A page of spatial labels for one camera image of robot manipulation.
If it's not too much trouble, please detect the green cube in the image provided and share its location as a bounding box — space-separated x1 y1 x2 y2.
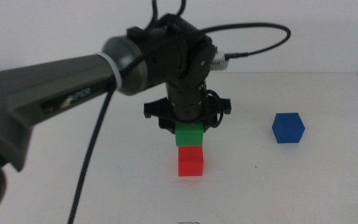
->
175 122 205 147

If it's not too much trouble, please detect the red cube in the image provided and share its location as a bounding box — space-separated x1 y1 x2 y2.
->
178 146 204 177

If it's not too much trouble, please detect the blue cube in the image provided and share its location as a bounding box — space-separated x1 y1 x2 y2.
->
271 112 306 144

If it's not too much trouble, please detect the thin black left gripper cable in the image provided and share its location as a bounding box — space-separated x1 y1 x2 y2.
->
203 89 225 129

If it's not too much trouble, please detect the white left arm cable tie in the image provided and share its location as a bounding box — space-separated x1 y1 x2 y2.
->
97 51 123 91

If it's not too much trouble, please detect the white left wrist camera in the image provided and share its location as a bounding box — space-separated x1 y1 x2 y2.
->
209 51 230 71

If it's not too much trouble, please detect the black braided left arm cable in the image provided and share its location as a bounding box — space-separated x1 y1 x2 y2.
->
67 22 292 224

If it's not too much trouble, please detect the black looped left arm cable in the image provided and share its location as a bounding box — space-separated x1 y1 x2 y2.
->
149 0 187 27

